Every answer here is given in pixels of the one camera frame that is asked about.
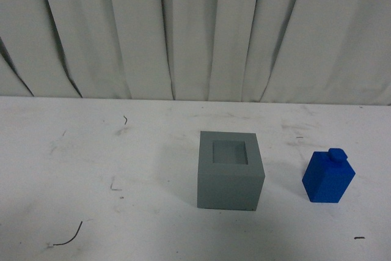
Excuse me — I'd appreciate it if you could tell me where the gray cube base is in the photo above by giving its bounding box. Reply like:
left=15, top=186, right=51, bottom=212
left=197, top=131, right=265, bottom=211

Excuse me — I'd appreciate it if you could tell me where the blue block part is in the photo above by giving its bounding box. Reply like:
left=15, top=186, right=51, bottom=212
left=302, top=148, right=356, bottom=203

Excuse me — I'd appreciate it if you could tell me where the white pleated curtain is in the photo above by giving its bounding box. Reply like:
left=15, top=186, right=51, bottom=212
left=1, top=0, right=390, bottom=105

